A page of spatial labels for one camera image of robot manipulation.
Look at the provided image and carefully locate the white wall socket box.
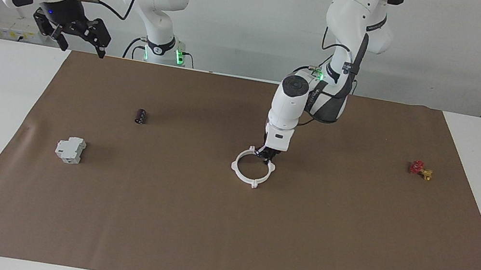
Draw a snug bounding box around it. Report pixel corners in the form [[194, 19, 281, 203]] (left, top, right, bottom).
[[0, 19, 51, 46]]

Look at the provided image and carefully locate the black base cable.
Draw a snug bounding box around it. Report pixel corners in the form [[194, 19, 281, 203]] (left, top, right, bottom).
[[122, 35, 147, 61], [291, 62, 320, 79]]

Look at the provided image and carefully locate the white circuit breaker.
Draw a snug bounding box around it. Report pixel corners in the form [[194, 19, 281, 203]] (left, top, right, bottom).
[[53, 134, 88, 166]]

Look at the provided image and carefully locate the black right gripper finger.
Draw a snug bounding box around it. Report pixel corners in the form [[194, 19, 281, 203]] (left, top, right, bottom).
[[85, 18, 115, 60], [43, 22, 72, 52]]

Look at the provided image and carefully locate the white half-ring pipe clamp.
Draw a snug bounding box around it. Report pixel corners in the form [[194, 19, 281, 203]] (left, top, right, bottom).
[[243, 145, 279, 192], [228, 142, 264, 190]]

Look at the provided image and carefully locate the brown paper mat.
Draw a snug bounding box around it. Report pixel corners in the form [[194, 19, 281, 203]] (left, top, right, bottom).
[[0, 35, 481, 270]]

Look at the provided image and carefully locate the red and yellow valve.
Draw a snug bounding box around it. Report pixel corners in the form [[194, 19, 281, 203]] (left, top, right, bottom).
[[407, 159, 435, 182]]

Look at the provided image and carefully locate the black cylindrical capacitor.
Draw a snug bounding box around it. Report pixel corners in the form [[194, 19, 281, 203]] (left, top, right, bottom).
[[134, 108, 149, 126]]

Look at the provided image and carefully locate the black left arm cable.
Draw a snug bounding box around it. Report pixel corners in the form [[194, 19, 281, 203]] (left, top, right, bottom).
[[297, 20, 372, 136]]

